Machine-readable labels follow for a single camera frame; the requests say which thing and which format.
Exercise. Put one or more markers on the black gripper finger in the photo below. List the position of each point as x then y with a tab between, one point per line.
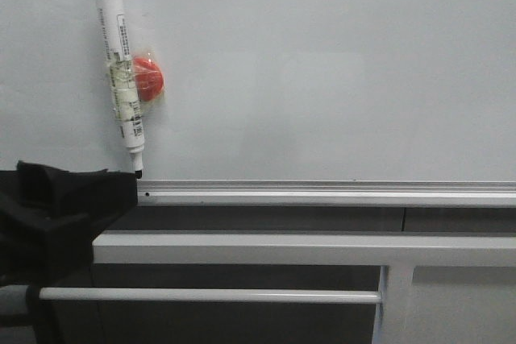
50	217

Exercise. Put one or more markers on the red round magnet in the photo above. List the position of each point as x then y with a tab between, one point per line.
148	78

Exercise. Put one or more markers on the white whiteboard marker pen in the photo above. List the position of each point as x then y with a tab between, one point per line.
125	97

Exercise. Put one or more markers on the white whiteboard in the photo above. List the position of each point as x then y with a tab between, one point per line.
392	90

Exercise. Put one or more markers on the white horizontal round bar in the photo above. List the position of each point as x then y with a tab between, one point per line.
215	295

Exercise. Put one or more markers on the black chair edge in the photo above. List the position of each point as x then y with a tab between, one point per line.
42	317

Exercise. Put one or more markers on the aluminium whiteboard tray rail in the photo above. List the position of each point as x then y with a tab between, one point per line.
322	193

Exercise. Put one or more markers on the white metal stand frame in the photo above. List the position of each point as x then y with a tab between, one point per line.
400	254

